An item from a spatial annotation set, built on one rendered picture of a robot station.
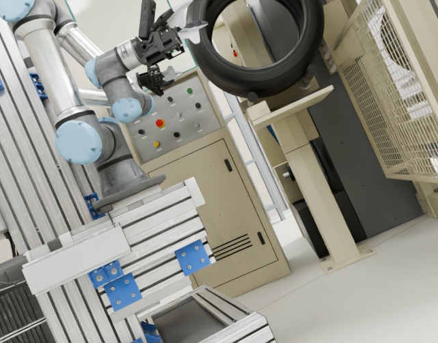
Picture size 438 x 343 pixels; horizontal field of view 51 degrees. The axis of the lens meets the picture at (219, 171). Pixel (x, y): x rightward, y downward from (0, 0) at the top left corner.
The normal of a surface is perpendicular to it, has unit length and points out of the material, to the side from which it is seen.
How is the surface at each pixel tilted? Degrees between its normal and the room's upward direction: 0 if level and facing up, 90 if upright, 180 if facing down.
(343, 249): 90
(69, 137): 98
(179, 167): 90
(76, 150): 98
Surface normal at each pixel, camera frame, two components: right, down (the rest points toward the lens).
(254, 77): -0.08, 0.20
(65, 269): 0.23, -0.13
